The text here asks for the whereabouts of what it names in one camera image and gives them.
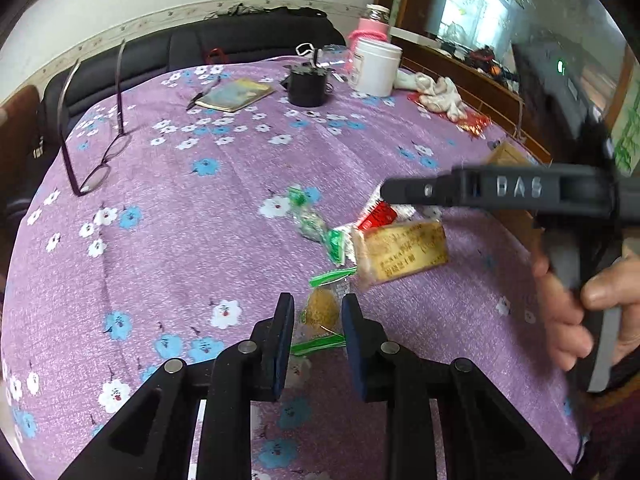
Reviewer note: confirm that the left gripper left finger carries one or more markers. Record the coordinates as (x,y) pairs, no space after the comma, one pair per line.
(277,334)

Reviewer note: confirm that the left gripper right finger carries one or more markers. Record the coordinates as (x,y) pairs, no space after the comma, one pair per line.
(363,339)

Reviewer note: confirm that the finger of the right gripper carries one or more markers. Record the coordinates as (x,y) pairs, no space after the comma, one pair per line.
(416,191)

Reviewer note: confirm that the small green cake packet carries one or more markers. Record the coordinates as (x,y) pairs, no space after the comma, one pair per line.
(318,324)

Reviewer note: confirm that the clear biscuit pack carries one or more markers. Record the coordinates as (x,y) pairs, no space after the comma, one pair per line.
(389,253)

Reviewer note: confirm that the green white candy wrapper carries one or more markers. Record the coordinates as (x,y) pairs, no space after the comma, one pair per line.
(308,222)

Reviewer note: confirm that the person's right hand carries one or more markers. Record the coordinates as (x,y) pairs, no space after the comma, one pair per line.
(563,311)

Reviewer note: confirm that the red white snack packet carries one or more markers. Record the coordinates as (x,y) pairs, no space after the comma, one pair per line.
(376,213)

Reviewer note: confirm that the cardboard tray box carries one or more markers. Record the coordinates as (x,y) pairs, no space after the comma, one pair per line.
(519,222)

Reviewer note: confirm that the red envelope on table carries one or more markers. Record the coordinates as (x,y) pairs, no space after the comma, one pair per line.
(470,120)

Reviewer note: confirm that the white gloves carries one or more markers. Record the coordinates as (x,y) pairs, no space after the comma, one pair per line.
(424,84)

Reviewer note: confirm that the white plastic jar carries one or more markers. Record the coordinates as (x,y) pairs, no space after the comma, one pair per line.
(374,67)

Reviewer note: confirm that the purple floral tablecloth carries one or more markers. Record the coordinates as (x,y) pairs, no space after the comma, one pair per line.
(189,242)

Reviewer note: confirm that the black round container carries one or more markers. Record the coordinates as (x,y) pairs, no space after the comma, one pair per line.
(307,83)

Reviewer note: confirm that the pink thermos bottle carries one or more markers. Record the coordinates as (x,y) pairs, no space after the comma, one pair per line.
(373,24)

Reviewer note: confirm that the smartphone on table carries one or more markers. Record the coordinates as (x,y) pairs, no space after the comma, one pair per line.
(234,95)

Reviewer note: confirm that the black sofa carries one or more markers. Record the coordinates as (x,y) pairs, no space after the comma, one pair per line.
(235,38)

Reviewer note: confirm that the brown chair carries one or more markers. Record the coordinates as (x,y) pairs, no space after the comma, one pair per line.
(18,134)

